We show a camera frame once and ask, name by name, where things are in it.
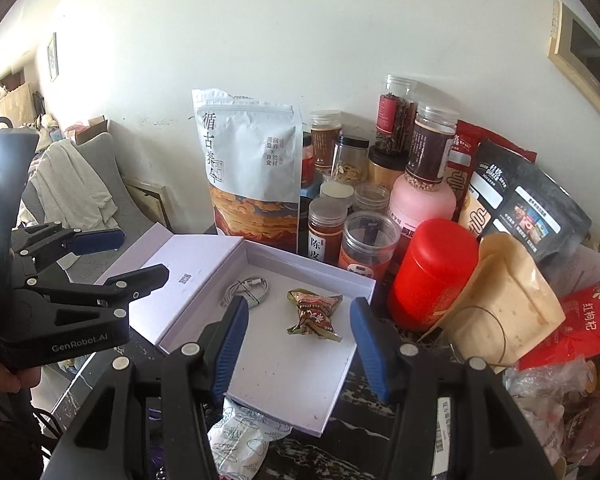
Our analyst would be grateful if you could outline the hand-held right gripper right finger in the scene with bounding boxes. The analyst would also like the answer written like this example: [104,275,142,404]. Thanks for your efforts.
[350,297,561,480]

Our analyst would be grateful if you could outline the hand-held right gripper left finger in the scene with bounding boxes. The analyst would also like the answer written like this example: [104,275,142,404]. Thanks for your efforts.
[42,296,250,480]

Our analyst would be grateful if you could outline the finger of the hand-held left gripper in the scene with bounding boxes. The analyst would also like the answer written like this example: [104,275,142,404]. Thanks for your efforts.
[15,264,171,326]
[12,227,126,273]

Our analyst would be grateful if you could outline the white gift box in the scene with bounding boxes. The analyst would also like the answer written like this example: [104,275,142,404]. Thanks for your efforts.
[94,222,377,437]

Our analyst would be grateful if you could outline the red green snack wrapper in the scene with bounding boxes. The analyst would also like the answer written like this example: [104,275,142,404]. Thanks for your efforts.
[286,287,344,343]

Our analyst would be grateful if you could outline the person's left hand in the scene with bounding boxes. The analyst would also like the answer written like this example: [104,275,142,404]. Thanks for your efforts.
[0,359,42,392]

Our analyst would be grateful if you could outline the white cloth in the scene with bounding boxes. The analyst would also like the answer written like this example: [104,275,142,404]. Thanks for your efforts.
[27,139,118,228]

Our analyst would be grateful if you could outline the grey sofa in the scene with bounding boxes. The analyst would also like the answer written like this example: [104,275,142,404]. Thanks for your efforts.
[20,132,156,241]

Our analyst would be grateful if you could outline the white printed packet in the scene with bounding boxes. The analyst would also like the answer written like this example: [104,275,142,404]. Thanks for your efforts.
[207,395,293,480]

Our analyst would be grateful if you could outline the red canister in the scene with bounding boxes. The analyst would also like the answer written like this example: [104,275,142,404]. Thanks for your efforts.
[387,218,481,332]

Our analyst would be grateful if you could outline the clear jar orange label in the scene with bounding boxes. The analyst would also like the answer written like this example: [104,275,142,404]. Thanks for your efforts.
[341,211,402,281]

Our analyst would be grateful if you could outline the cardboard box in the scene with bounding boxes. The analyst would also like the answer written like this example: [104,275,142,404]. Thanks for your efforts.
[75,117,108,143]

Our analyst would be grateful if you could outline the red label peel jar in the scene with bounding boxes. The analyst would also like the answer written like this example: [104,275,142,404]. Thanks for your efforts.
[307,197,343,267]

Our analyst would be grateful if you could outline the kraft paper pouch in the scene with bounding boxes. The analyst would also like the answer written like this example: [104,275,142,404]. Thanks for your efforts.
[420,232,566,366]

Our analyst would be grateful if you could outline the clear lid jar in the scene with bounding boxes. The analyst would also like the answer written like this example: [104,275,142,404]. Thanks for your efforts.
[352,182,392,216]

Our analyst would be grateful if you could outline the large white stand-up pouch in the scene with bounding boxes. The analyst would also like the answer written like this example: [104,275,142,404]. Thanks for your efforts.
[191,87,303,253]

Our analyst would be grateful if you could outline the pink bottle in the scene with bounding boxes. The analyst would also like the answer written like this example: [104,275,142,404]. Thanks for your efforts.
[387,172,457,241]

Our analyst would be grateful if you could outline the white lid jar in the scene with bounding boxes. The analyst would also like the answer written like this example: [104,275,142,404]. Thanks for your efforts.
[320,180,356,206]

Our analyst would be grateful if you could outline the clear plastic bag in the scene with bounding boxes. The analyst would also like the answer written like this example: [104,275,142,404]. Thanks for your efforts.
[500,355,600,461]

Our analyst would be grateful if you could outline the yellow jar black lid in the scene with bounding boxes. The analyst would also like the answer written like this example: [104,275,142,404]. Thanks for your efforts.
[367,147,408,188]

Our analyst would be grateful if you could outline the black lid herb jar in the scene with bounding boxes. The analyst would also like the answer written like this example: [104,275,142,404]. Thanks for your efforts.
[331,135,371,186]

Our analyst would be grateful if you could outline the red berry packet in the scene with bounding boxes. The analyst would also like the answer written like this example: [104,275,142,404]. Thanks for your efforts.
[517,280,600,371]

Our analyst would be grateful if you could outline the brown label bean jar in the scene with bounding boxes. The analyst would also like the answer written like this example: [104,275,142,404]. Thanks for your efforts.
[406,102,462,193]

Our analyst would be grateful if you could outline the amber jar brown label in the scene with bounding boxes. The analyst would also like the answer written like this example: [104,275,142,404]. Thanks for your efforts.
[309,110,343,173]

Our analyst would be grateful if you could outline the black foil pouch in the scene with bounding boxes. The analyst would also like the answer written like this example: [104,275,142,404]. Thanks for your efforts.
[467,139,593,266]

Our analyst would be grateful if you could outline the red foil pouch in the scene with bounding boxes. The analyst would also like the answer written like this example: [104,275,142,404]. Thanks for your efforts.
[442,120,538,236]

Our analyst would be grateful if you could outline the white paper sheet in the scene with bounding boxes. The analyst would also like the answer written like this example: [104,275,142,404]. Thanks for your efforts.
[555,247,600,301]

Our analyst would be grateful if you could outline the tall jar dried flowers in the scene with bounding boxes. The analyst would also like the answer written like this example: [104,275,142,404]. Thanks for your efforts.
[376,75,417,153]

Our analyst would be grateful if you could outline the white charging cable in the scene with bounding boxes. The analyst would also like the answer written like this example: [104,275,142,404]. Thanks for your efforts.
[220,274,271,308]

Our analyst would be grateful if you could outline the leaning picture frame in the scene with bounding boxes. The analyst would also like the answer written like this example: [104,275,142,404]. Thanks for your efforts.
[125,177,173,231]

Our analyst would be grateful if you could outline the small wall picture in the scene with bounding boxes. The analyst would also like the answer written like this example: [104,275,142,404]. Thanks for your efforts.
[46,32,60,82]

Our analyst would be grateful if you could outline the wall intercom panel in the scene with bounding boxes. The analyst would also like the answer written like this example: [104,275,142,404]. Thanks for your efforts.
[547,0,600,118]

